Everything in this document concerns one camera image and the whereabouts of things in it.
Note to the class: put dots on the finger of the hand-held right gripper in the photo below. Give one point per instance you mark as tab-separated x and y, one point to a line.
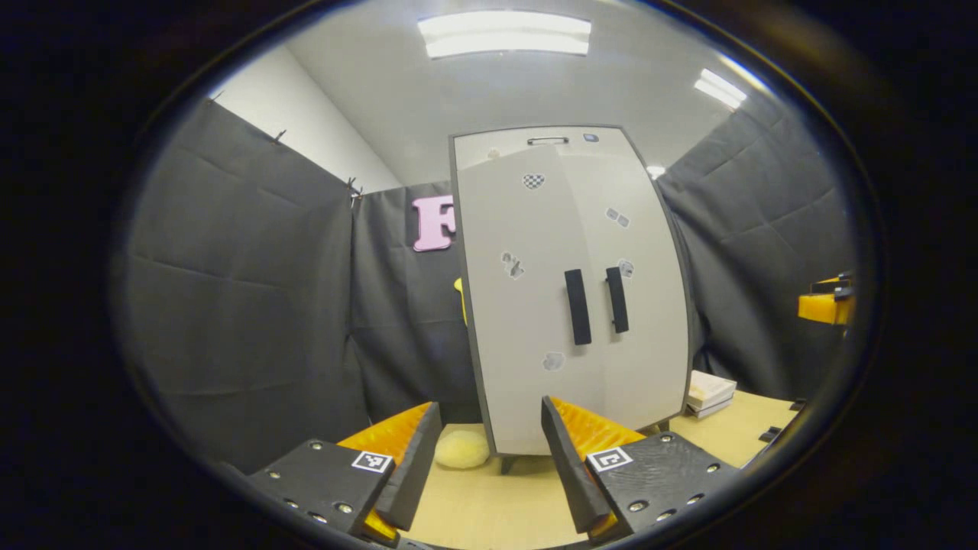
825	307

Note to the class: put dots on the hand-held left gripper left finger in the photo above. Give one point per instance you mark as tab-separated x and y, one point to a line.
416	466

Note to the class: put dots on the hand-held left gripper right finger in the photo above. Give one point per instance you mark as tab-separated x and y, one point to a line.
565	466

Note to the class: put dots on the grey cabinet door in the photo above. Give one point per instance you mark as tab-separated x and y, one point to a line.
649	321
519	321

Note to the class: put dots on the grey cabinet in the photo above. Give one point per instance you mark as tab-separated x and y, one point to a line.
535	305

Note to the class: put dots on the grey cabinet drawer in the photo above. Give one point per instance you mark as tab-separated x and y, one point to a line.
535	147

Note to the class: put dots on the yellow plush pad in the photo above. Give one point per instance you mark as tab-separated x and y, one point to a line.
461	449

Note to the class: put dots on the blue white book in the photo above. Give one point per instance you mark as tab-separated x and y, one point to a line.
707	411

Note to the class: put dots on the black backdrop cloth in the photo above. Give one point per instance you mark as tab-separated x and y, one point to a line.
252	305

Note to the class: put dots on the small ceiling light panel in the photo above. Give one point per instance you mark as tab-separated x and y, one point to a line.
720	88

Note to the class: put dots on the large ceiling light panel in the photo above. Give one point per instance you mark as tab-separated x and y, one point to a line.
504	34

